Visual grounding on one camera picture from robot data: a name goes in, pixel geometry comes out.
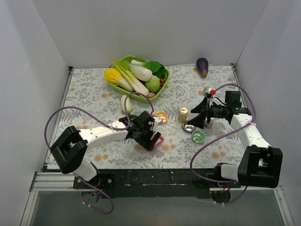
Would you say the red rectangular pill box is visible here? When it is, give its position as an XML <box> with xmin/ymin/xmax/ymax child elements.
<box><xmin>150</xmin><ymin>134</ymin><xmax>164</xmax><ymax>147</ymax></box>

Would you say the amber pill bottle gold cap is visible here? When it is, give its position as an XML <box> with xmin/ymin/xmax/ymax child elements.
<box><xmin>178</xmin><ymin>107</ymin><xmax>188</xmax><ymax>123</ymax></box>

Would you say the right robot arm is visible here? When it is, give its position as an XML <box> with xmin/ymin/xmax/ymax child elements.
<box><xmin>188</xmin><ymin>89</ymin><xmax>283</xmax><ymax>188</ymax></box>

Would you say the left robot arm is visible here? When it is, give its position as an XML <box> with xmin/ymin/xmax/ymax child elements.
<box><xmin>50</xmin><ymin>111</ymin><xmax>162</xmax><ymax>188</ymax></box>

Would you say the green round pill case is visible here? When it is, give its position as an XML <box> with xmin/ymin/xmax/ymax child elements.
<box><xmin>191</xmin><ymin>130</ymin><xmax>206</xmax><ymax>144</ymax></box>

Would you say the orange round pill case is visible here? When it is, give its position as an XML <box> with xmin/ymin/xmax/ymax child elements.
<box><xmin>155</xmin><ymin>111</ymin><xmax>168</xmax><ymax>123</ymax></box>

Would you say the white toy radish with leaves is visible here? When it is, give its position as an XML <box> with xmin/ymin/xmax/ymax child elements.
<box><xmin>120</xmin><ymin>95</ymin><xmax>132</xmax><ymax>113</ymax></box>

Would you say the green plastic vegetable basket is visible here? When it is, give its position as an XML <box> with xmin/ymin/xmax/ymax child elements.
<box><xmin>104</xmin><ymin>56</ymin><xmax>170</xmax><ymax>103</ymax></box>

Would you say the pink toy onion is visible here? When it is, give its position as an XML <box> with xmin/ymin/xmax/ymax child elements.
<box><xmin>147</xmin><ymin>92</ymin><xmax>156</xmax><ymax>98</ymax></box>

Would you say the white toy celery stalk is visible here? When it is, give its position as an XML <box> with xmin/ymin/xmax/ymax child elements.
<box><xmin>110</xmin><ymin>56</ymin><xmax>149</xmax><ymax>96</ymax></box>

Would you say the green toy cabbage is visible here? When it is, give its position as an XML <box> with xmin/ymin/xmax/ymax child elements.
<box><xmin>145</xmin><ymin>75</ymin><xmax>160</xmax><ymax>93</ymax></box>

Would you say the purple toy eggplant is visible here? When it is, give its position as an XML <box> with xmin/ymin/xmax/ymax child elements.
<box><xmin>196</xmin><ymin>58</ymin><xmax>209</xmax><ymax>78</ymax></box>

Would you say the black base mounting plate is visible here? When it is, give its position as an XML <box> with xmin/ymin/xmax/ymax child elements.
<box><xmin>72</xmin><ymin>169</ymin><xmax>241</xmax><ymax>199</ymax></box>

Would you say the floral patterned table mat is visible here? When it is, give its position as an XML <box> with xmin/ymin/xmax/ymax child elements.
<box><xmin>47</xmin><ymin>65</ymin><xmax>265</xmax><ymax>170</ymax></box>

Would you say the yellow toy napa cabbage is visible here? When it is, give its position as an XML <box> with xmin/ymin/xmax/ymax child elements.
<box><xmin>104</xmin><ymin>68</ymin><xmax>134</xmax><ymax>92</ymax></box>

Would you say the green toy bok choy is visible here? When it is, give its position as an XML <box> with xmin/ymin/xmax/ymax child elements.
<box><xmin>131</xmin><ymin>59</ymin><xmax>166</xmax><ymax>78</ymax></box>

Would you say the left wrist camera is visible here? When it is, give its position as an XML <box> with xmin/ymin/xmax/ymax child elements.
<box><xmin>152</xmin><ymin>116</ymin><xmax>163</xmax><ymax>127</ymax></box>

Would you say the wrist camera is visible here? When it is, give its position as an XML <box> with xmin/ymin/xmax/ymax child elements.
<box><xmin>203</xmin><ymin>87</ymin><xmax>215</xmax><ymax>99</ymax></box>
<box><xmin>152</xmin><ymin>116</ymin><xmax>163</xmax><ymax>127</ymax></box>

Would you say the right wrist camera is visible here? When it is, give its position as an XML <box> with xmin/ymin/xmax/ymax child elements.
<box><xmin>203</xmin><ymin>87</ymin><xmax>215</xmax><ymax>99</ymax></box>

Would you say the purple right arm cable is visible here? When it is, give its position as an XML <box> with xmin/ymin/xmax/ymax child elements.
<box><xmin>190</xmin><ymin>82</ymin><xmax>256</xmax><ymax>204</ymax></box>

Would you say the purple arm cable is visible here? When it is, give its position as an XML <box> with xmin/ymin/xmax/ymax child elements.
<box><xmin>44</xmin><ymin>92</ymin><xmax>157</xmax><ymax>150</ymax></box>
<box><xmin>190</xmin><ymin>82</ymin><xmax>256</xmax><ymax>204</ymax></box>

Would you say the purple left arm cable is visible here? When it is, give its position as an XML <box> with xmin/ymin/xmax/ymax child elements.
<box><xmin>44</xmin><ymin>92</ymin><xmax>157</xmax><ymax>150</ymax></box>

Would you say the aluminium frame rail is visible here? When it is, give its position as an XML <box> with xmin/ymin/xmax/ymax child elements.
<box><xmin>20</xmin><ymin>172</ymin><xmax>75</xmax><ymax>226</ymax></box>

